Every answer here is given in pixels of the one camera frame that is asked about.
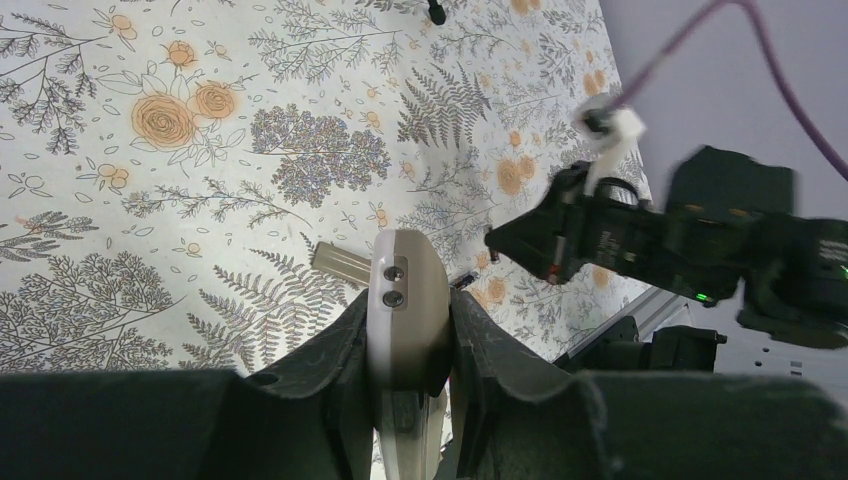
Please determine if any grey battery compartment cover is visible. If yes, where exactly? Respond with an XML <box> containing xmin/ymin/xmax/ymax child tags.
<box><xmin>311</xmin><ymin>242</ymin><xmax>371</xmax><ymax>287</ymax></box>

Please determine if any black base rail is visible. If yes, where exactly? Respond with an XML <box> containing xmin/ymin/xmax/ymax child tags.
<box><xmin>553</xmin><ymin>315</ymin><xmax>727</xmax><ymax>373</ymax></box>

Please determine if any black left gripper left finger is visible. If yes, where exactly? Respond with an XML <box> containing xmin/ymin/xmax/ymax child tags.
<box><xmin>1</xmin><ymin>294</ymin><xmax>371</xmax><ymax>479</ymax></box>

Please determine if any white remote control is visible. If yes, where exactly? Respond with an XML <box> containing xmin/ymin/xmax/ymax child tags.
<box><xmin>366</xmin><ymin>229</ymin><xmax>452</xmax><ymax>479</ymax></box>

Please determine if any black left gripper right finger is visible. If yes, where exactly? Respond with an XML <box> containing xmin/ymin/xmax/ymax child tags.
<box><xmin>450</xmin><ymin>292</ymin><xmax>847</xmax><ymax>479</ymax></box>

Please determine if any floral table mat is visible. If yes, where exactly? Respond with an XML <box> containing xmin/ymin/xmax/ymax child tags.
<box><xmin>1</xmin><ymin>1</ymin><xmax>645</xmax><ymax>373</ymax></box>

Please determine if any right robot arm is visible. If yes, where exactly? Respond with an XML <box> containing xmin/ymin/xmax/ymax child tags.
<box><xmin>484</xmin><ymin>146</ymin><xmax>847</xmax><ymax>356</ymax></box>

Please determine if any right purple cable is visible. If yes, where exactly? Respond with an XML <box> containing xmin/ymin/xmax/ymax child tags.
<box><xmin>609</xmin><ymin>0</ymin><xmax>848</xmax><ymax>183</ymax></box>

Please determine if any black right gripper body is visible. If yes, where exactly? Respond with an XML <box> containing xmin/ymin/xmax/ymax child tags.
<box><xmin>488</xmin><ymin>162</ymin><xmax>663</xmax><ymax>285</ymax></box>

